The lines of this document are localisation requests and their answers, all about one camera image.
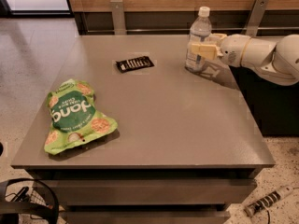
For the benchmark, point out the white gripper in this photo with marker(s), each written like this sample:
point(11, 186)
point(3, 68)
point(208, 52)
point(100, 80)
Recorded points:
point(231, 51)

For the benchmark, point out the clear blue plastic water bottle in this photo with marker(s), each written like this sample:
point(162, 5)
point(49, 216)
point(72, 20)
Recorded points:
point(199, 31)

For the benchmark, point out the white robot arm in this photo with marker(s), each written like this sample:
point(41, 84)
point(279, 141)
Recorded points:
point(276, 62)

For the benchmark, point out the black snack bar wrapper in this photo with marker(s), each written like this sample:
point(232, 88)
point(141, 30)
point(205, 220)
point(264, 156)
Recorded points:
point(134, 64)

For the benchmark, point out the green rice chips bag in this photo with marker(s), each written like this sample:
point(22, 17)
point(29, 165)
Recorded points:
point(74, 119)

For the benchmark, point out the white power strip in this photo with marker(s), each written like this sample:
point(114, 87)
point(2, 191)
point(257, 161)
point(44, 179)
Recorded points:
point(268, 200)

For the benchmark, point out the grey lower drawer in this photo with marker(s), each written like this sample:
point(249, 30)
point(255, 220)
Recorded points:
point(149, 217)

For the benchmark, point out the grey drawer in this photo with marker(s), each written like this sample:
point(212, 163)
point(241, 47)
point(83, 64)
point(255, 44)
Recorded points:
point(152, 192)
point(149, 217)

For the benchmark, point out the grey upper drawer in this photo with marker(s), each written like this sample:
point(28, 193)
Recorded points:
point(152, 192)

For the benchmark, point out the left metal bracket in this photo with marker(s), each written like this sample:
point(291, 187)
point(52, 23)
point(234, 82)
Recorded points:
point(118, 17)

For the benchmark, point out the black wire basket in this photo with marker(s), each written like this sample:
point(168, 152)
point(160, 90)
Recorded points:
point(27, 196)

